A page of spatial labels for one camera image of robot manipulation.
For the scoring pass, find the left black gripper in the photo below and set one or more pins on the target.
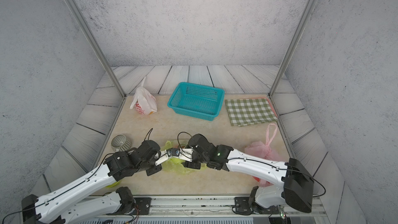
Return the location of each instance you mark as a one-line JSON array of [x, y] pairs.
[[158, 169]]

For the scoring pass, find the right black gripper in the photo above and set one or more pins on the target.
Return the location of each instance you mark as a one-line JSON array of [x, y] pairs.
[[190, 165]]

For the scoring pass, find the yellow-green avocado plastic bag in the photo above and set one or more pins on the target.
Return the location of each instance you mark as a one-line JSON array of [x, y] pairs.
[[176, 165]]

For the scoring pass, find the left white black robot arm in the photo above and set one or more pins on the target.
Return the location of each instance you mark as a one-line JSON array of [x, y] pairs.
[[119, 165]]

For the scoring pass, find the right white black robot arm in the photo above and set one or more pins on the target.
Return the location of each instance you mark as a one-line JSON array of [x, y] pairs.
[[291, 182]]

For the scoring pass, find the white tied plastic bag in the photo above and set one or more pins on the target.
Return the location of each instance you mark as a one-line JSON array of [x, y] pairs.
[[143, 101]]

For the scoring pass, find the pink strawberry plastic bag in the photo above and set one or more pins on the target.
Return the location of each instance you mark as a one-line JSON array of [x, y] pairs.
[[263, 149]]

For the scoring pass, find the lime green plastic cup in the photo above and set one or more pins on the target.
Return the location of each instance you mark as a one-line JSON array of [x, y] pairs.
[[113, 184]]

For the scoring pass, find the teal plastic basket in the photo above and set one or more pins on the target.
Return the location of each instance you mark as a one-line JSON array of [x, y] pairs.
[[197, 101]]

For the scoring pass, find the green checkered cloth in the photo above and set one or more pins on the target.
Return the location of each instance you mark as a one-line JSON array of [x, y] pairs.
[[246, 112]]

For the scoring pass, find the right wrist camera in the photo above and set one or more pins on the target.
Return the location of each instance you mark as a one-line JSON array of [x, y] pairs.
[[183, 154]]

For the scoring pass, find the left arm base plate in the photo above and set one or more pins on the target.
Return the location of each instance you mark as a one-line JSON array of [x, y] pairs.
[[142, 206]]

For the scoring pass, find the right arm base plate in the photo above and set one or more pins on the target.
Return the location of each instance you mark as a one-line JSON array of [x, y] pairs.
[[245, 206]]

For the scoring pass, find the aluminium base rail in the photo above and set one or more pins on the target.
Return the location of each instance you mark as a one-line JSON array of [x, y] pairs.
[[211, 209]]

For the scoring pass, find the left aluminium frame post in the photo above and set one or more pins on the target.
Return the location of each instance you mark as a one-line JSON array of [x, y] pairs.
[[77, 14]]

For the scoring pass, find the aluminium frame post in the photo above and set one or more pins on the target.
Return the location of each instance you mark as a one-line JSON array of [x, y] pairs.
[[306, 14], [77, 14]]

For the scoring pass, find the right aluminium frame post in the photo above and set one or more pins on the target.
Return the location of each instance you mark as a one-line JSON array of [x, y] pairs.
[[306, 14]]

